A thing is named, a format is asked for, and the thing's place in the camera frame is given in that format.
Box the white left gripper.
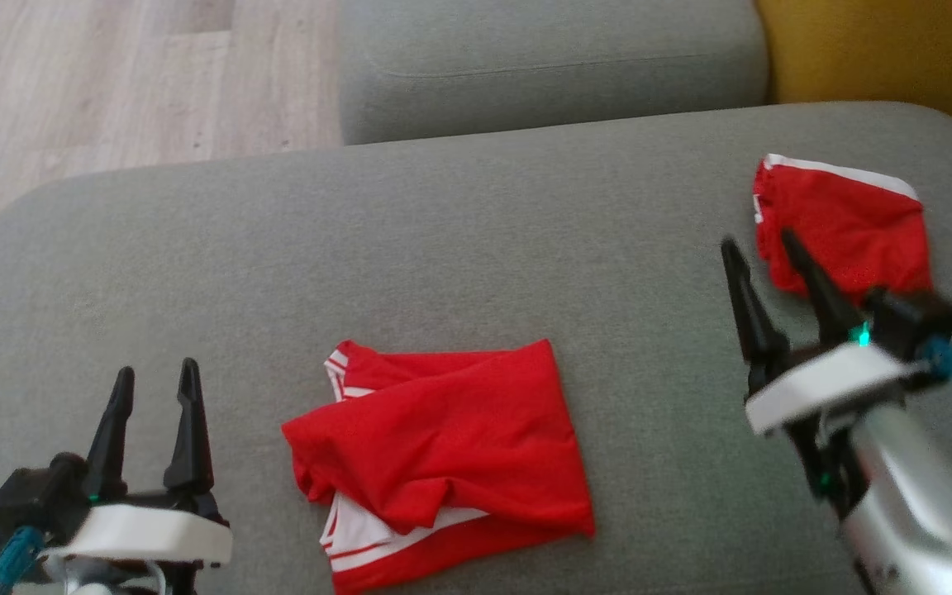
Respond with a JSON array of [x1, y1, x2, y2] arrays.
[[45, 357, 234, 595]]

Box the red basketball jersey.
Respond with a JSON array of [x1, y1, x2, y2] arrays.
[[280, 338, 597, 595]]

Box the red shorts with white stripe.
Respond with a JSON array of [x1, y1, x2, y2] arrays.
[[752, 153, 935, 302]]

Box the left arm cable teal plug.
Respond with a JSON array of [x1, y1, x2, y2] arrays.
[[0, 524, 47, 595]]

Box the grey sofa seat cushion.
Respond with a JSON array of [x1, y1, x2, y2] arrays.
[[0, 101, 952, 595]]

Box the grey sofa back cushion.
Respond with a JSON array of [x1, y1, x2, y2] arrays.
[[336, 0, 771, 147]]

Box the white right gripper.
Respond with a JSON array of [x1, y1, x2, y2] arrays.
[[720, 228, 913, 501]]

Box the yellow cushion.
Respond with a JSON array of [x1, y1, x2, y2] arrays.
[[754, 0, 952, 143]]

